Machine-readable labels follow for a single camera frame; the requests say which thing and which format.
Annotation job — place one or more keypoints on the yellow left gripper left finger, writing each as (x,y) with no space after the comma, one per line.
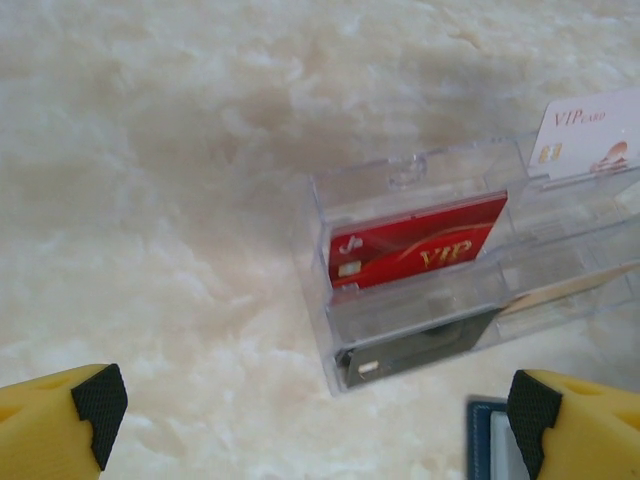
(45,420)

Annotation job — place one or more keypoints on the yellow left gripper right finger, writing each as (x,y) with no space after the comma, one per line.
(595,430)

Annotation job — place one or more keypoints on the blue card holder wallet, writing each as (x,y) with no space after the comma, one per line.
(492,440)

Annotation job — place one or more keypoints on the black VIP chip card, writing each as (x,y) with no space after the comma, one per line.
(415,350)

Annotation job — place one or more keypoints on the gold card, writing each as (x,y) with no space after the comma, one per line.
(575,287)

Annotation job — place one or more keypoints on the red VIP card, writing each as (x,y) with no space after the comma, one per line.
(415,250)

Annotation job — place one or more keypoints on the white VIP card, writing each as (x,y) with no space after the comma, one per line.
(585,135)

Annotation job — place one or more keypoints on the clear acrylic organizer box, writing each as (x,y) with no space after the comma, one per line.
(450,310)

